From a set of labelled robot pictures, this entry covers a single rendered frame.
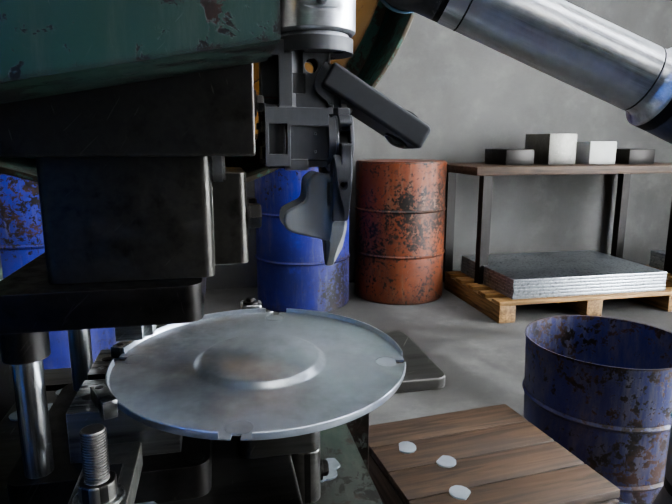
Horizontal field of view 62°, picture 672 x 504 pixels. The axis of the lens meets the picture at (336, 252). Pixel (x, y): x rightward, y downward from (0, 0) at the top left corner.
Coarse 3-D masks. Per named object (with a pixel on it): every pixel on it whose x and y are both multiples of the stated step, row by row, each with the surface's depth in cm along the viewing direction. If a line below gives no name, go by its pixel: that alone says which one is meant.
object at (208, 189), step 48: (48, 192) 43; (96, 192) 44; (144, 192) 44; (192, 192) 45; (240, 192) 48; (48, 240) 44; (96, 240) 44; (144, 240) 45; (192, 240) 46; (240, 240) 49
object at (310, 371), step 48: (144, 336) 62; (192, 336) 63; (240, 336) 61; (288, 336) 61; (336, 336) 63; (384, 336) 63; (144, 384) 51; (192, 384) 51; (240, 384) 51; (288, 384) 51; (336, 384) 52; (384, 384) 52; (192, 432) 43; (288, 432) 43
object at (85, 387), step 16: (96, 368) 56; (96, 384) 52; (80, 400) 49; (80, 416) 47; (96, 416) 47; (128, 416) 48; (112, 432) 48; (128, 432) 48; (144, 432) 48; (160, 432) 48; (144, 448) 48; (160, 448) 49; (176, 448) 49
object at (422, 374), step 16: (400, 336) 65; (416, 352) 60; (416, 368) 56; (432, 368) 56; (416, 384) 53; (432, 384) 54; (240, 448) 54; (256, 448) 53; (272, 448) 54; (288, 448) 54; (304, 448) 54; (304, 464) 55; (320, 464) 56; (304, 480) 55; (320, 480) 56; (304, 496) 55; (320, 496) 56
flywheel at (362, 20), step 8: (360, 0) 84; (368, 0) 84; (376, 0) 85; (360, 8) 84; (368, 8) 85; (360, 16) 85; (368, 16) 85; (360, 24) 85; (368, 24) 85; (360, 32) 85; (360, 40) 85; (256, 64) 86; (344, 64) 85; (256, 72) 86; (312, 72) 85; (256, 80) 87; (256, 88) 85; (256, 120) 84; (256, 136) 85
